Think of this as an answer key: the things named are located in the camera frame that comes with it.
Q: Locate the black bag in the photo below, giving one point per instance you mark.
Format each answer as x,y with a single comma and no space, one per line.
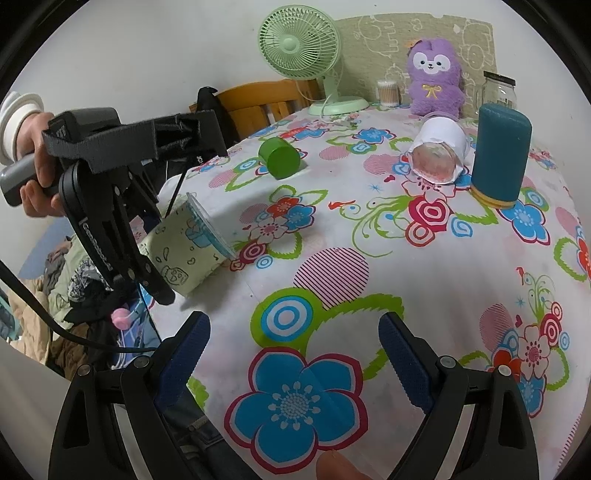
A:
206,99

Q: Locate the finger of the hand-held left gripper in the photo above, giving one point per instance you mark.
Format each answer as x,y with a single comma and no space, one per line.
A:
157,288
145,198

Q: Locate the white paper cup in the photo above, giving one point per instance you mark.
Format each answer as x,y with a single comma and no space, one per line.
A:
443,136

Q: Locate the person's right hand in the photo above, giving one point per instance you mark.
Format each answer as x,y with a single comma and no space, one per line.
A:
339,468

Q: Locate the small green cup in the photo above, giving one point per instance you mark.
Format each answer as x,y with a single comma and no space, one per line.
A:
279,157

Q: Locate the person's left hand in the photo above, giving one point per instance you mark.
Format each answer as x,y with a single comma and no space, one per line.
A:
39,203

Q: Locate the glass jar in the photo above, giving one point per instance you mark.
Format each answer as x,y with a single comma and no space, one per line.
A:
499,90

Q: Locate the wooden chair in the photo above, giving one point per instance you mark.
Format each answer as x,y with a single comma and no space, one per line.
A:
258,92

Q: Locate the green elephant foam mat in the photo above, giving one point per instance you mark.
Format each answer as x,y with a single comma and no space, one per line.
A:
369,55

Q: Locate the pile of clothes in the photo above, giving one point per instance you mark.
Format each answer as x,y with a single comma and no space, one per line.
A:
69,277

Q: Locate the blue denim pants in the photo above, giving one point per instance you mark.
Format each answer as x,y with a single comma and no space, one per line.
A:
203,434

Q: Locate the pale green patterned cup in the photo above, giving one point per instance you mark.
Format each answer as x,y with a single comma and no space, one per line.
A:
194,258

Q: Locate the person's left forearm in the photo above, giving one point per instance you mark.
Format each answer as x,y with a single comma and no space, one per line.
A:
16,120

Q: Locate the floral tablecloth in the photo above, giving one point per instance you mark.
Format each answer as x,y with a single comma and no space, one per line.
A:
369,277

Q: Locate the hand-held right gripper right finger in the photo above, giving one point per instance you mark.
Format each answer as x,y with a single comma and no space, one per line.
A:
406,360

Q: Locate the teal cup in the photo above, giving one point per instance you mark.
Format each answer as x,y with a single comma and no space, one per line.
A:
501,147

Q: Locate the green desk fan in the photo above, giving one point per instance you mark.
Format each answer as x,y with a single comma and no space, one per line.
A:
291,44

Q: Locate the purple plush toy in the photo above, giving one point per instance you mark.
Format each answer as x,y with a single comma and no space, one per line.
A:
434,92

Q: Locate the cotton swab container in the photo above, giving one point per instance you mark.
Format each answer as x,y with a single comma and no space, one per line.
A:
387,94

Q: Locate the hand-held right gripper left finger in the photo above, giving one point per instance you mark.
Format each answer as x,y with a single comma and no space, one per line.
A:
184,360

